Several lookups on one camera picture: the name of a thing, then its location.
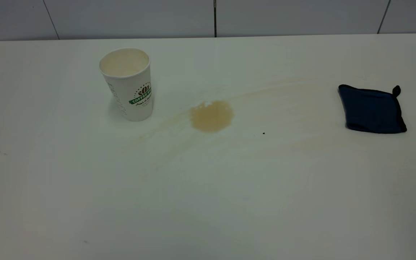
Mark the white paper coffee cup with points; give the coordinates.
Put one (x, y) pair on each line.
(130, 94)

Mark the dark blue cloth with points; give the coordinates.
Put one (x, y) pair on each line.
(372, 110)

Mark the brown coffee spill puddle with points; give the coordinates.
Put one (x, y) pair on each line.
(211, 116)

